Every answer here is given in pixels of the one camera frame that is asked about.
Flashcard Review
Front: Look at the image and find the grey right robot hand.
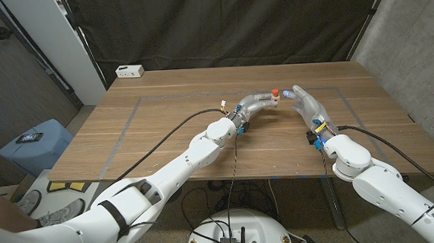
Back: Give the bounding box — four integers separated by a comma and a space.
282, 82, 340, 141

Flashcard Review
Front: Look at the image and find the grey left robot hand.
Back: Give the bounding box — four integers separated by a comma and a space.
227, 91, 282, 132

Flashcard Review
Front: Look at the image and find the black curtain backdrop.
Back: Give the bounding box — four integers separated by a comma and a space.
63, 0, 392, 89

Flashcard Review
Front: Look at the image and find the wooden table panel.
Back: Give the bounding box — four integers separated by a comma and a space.
94, 82, 398, 190

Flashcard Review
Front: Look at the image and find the grey table leg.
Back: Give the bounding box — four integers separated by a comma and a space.
318, 176, 347, 231

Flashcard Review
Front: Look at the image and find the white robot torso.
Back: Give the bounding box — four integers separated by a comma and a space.
184, 205, 294, 243

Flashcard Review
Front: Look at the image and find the white power strip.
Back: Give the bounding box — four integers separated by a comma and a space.
114, 64, 146, 79

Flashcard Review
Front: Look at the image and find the white floor platform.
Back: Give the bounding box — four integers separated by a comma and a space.
18, 166, 108, 221

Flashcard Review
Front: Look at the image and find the yellow and black floor pad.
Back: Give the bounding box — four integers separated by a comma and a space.
47, 179, 91, 194

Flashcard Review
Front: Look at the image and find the white pillar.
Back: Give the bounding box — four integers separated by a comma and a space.
0, 0, 108, 110

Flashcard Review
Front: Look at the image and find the grey sneaker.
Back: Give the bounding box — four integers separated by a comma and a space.
34, 198, 87, 228
14, 189, 43, 217

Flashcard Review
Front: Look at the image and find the blue stool with phone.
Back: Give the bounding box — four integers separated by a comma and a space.
0, 117, 76, 181

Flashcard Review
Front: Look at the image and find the black phone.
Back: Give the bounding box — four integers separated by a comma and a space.
15, 132, 45, 144

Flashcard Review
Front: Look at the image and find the person's bare leg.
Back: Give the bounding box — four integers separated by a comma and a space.
0, 171, 39, 234

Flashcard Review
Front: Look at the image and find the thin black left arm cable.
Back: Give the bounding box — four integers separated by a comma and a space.
123, 133, 245, 243

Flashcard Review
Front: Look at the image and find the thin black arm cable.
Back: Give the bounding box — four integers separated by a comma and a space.
123, 133, 245, 243
319, 145, 369, 243

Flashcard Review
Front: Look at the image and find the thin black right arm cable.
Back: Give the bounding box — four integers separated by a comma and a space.
319, 145, 369, 243

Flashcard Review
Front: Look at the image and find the black floor cable bundle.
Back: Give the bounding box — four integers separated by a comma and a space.
178, 175, 283, 232

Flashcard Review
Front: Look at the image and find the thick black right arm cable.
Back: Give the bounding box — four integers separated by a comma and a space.
336, 120, 434, 207

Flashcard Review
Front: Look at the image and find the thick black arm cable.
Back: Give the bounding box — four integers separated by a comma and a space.
100, 107, 233, 190
336, 120, 434, 207

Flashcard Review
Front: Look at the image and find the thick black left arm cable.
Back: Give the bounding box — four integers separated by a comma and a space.
100, 107, 233, 190

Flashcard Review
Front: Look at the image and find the black backdrop frame pole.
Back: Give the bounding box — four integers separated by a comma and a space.
59, 0, 109, 93
344, 0, 399, 62

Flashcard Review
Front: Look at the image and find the black door handle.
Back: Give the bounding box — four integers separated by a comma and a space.
0, 26, 15, 41

